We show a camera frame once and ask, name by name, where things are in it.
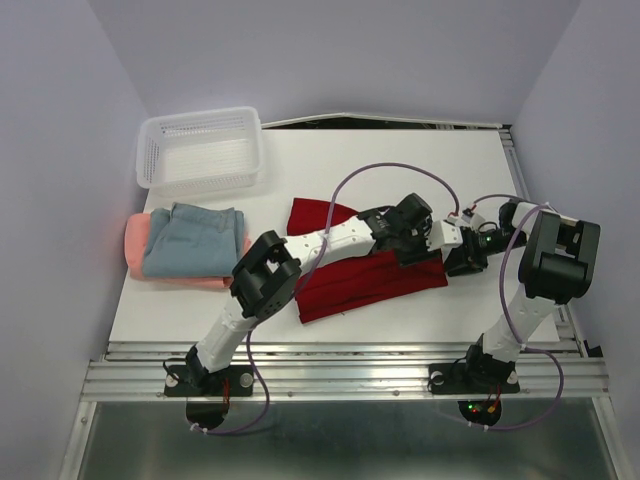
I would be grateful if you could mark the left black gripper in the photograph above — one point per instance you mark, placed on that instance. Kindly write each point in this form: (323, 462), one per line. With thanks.
(421, 254)

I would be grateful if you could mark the pink pleated skirt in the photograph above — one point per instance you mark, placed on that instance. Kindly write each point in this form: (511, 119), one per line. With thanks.
(135, 242)

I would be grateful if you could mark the light blue denim skirt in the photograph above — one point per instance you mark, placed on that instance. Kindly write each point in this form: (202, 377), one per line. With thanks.
(187, 241)

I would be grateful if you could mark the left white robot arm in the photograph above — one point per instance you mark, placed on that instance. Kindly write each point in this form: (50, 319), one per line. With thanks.
(265, 278)

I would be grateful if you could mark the red skirt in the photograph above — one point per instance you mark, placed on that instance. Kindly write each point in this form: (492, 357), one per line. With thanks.
(354, 282)

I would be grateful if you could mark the aluminium mounting rail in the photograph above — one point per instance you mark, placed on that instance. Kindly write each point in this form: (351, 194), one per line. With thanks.
(132, 372)

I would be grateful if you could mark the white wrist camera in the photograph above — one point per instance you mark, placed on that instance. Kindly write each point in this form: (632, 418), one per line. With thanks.
(443, 235)
(469, 218)

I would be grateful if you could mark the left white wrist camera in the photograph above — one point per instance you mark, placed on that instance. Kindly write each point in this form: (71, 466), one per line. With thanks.
(443, 235)

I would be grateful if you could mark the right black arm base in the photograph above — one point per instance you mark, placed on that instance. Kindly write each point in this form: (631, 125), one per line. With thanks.
(454, 379)

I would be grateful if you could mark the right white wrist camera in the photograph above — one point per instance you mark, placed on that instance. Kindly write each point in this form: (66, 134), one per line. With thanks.
(469, 218)

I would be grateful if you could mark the white plastic basket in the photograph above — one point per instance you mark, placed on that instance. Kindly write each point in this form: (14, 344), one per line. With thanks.
(200, 152)

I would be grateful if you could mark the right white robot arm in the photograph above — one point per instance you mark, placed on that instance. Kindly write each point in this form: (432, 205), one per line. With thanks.
(557, 265)

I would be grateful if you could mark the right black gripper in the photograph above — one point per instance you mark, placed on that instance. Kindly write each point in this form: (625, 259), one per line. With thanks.
(465, 258)

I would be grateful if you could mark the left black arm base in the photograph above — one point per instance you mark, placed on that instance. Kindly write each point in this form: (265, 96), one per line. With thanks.
(234, 381)

